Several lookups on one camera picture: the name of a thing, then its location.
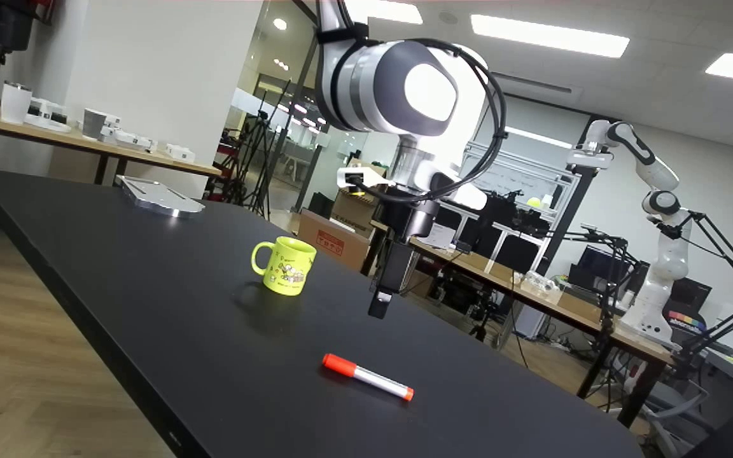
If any cardboard box with red label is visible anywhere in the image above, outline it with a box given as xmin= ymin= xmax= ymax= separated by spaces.
xmin=296 ymin=208 xmax=375 ymax=274

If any black monitor row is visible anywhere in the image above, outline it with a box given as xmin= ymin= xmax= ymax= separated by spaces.
xmin=439 ymin=189 xmax=552 ymax=256

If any grey cup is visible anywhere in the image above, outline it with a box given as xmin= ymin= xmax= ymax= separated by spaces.
xmin=81 ymin=106 xmax=109 ymax=139

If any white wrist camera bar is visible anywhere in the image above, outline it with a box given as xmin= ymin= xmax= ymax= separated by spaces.
xmin=337 ymin=166 xmax=393 ymax=190

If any yellow ceramic mug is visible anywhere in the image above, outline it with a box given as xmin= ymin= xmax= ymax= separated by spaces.
xmin=250 ymin=234 xmax=318 ymax=299

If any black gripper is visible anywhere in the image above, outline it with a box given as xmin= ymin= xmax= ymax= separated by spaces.
xmin=366 ymin=189 xmax=439 ymax=320

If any small white box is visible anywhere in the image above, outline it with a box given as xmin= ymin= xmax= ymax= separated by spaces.
xmin=0 ymin=80 xmax=37 ymax=128

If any wooden side table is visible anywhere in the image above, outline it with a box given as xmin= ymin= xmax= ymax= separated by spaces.
xmin=0 ymin=100 xmax=226 ymax=205

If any long wooden desk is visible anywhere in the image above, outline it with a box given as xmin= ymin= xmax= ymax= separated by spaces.
xmin=369 ymin=217 xmax=678 ymax=430

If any red cap white marker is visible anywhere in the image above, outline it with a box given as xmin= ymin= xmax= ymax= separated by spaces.
xmin=320 ymin=351 xmax=417 ymax=407

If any whiteboard with metal frame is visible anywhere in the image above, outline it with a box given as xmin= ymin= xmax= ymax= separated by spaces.
xmin=466 ymin=134 xmax=576 ymax=210

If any plain stacked cardboard box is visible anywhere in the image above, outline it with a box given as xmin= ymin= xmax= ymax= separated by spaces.
xmin=332 ymin=185 xmax=380 ymax=234

